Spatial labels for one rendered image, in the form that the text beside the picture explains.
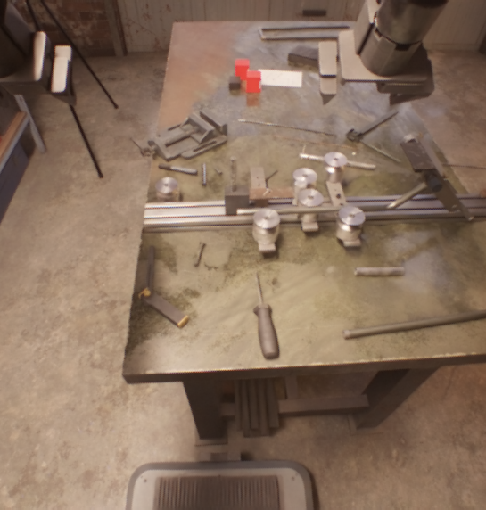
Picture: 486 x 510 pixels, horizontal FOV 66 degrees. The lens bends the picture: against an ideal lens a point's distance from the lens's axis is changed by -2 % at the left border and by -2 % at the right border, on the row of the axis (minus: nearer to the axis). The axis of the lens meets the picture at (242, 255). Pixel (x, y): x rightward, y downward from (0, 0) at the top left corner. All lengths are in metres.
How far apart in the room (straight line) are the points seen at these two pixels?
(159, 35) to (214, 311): 3.36
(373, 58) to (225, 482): 1.09
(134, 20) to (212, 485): 3.50
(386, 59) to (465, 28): 3.97
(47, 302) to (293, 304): 1.42
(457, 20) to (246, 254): 3.82
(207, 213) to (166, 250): 0.12
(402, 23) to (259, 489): 1.12
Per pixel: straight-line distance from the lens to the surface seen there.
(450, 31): 4.39
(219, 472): 1.24
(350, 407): 1.38
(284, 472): 1.24
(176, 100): 1.26
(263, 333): 0.65
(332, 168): 0.87
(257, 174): 0.89
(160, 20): 3.83
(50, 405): 1.71
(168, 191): 0.85
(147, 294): 0.71
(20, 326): 1.93
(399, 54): 0.48
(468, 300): 0.84
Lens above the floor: 1.48
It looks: 51 degrees down
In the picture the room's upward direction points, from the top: 1 degrees clockwise
